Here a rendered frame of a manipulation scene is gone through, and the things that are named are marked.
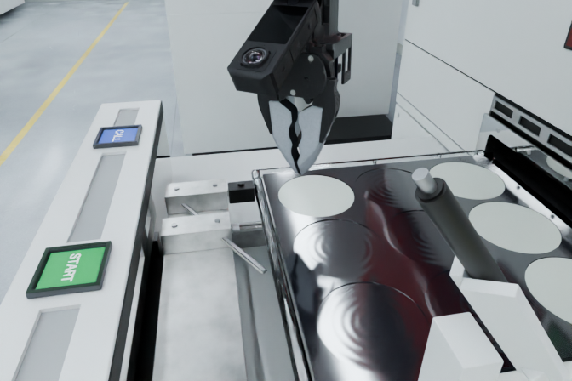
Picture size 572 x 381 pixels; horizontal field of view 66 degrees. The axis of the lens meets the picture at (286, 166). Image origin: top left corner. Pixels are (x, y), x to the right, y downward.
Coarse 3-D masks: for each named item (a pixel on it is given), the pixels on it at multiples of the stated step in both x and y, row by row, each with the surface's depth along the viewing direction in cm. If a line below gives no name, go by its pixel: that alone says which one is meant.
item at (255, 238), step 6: (246, 222) 61; (252, 222) 61; (240, 234) 60; (246, 234) 60; (252, 234) 60; (258, 234) 60; (276, 234) 61; (234, 240) 60; (240, 240) 60; (246, 240) 60; (252, 240) 61; (258, 240) 61; (264, 240) 61; (240, 246) 61; (246, 246) 61; (252, 246) 61; (258, 246) 61
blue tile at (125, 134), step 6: (108, 132) 60; (114, 132) 60; (120, 132) 60; (126, 132) 60; (132, 132) 60; (102, 138) 58; (108, 138) 58; (114, 138) 58; (120, 138) 58; (126, 138) 58; (132, 138) 58
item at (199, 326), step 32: (192, 256) 51; (224, 256) 51; (192, 288) 46; (224, 288) 46; (160, 320) 43; (192, 320) 43; (224, 320) 43; (160, 352) 39; (192, 352) 39; (224, 352) 39
